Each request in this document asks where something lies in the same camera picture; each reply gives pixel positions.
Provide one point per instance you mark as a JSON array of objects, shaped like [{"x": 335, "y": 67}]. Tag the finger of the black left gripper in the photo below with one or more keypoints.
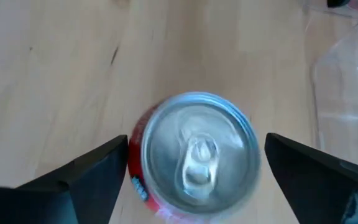
[{"x": 337, "y": 3}]

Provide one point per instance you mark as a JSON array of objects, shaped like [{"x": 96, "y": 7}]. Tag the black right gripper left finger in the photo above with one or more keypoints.
[{"x": 101, "y": 180}]

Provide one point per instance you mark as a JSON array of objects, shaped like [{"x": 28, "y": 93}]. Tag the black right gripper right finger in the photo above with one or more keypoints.
[{"x": 306, "y": 186}]

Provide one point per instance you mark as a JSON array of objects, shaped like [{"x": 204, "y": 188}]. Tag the red can with blue label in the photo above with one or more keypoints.
[{"x": 197, "y": 155}]

